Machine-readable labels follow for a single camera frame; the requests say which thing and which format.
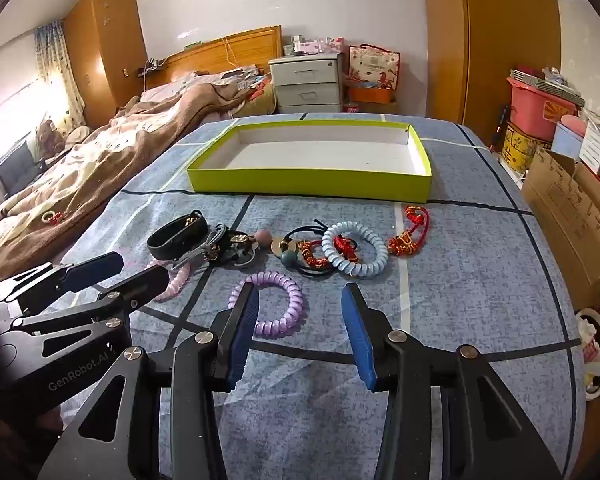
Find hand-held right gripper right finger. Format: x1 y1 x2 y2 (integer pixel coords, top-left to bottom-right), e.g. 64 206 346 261
341 282 563 480

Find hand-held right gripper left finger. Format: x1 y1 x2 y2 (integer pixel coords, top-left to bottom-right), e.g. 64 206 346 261
37 282 261 480

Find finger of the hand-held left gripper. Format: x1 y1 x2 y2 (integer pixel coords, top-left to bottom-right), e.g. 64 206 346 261
0 252 125 317
0 265 172 357

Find pink spiral hair tie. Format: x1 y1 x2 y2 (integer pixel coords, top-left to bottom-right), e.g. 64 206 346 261
147 259 192 303

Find black band bracelet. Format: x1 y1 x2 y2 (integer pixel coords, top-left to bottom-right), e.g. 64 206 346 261
146 210 206 261

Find purple spiral hair tie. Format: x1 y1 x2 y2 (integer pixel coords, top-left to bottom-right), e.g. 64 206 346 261
228 271 306 337

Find light blue spiral hair tie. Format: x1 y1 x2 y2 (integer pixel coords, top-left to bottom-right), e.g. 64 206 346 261
322 221 389 277

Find black and gold charm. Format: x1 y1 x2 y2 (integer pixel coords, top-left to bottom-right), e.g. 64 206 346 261
212 232 259 267

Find red knot charm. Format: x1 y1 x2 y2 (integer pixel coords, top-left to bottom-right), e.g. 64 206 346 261
387 205 431 257

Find yellow-green shallow cardboard box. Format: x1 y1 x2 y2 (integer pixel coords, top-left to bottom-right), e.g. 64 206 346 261
186 120 433 202

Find brown blanket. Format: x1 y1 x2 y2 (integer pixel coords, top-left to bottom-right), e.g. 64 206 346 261
0 67 276 281

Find black chair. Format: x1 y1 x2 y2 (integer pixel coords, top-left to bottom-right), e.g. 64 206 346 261
0 140 47 196

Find brown teddy bear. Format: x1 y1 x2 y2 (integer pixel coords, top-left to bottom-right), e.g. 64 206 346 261
34 120 69 155

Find floral curtain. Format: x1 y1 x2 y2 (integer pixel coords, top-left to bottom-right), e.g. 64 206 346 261
34 20 86 131

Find power strip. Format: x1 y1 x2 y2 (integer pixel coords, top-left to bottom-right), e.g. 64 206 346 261
137 57 169 79

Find small wooden wardrobe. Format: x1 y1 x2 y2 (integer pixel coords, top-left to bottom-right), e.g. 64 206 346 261
62 0 148 128

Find orange box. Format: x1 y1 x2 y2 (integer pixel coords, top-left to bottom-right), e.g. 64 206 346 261
347 85 396 104

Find trash can with white bag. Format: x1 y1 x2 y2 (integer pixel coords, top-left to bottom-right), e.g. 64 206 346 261
575 307 600 401

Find wooden headboard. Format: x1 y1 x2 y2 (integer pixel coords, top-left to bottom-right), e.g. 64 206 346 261
145 25 283 92

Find yellow patterned tin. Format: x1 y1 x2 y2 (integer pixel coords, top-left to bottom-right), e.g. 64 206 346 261
502 122 551 173

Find open cardboard box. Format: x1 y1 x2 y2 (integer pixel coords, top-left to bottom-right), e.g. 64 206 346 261
522 147 600 306

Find red and black stick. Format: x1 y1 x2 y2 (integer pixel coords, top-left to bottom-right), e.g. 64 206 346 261
489 105 509 154

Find grey drawer nightstand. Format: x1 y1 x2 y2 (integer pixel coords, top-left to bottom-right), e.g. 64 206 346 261
269 54 345 115

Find red patterned gift bag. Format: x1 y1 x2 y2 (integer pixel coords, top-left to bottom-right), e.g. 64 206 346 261
348 44 401 92

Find pink plastic bucket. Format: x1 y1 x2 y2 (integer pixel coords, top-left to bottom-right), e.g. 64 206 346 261
507 76 578 142

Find pink boxes on nightstand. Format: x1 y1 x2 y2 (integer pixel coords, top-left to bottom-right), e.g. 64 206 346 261
290 35 344 56

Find pale blue bucket pink lid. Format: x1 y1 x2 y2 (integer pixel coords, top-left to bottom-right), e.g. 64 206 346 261
550 115 588 161

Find white labelled box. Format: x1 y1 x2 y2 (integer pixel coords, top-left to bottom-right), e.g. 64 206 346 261
577 120 600 176

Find striped flat box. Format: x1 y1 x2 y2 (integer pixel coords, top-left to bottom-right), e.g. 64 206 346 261
510 66 583 107

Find grey cord hair tie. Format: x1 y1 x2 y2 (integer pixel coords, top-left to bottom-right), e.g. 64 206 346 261
172 224 227 268

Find red and gold bead bracelet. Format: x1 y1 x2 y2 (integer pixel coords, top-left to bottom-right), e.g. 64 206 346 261
297 239 337 272

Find small red cord bracelet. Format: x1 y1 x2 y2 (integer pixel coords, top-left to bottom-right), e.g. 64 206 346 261
333 234 361 262

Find black hair tie with beads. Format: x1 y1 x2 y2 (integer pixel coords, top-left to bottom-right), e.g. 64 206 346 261
255 219 337 277

